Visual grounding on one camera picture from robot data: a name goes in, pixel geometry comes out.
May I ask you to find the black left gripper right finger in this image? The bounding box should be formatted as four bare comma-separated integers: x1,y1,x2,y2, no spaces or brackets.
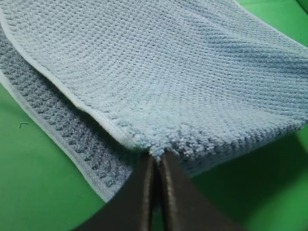
159,152,245,231

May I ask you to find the green table cloth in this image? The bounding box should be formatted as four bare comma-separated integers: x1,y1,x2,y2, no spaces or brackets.
0,0,308,231

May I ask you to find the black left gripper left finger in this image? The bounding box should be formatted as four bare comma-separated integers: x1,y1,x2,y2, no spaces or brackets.
74,154,154,231

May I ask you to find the blue waffle towel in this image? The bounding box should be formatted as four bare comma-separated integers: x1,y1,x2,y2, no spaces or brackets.
0,0,308,201

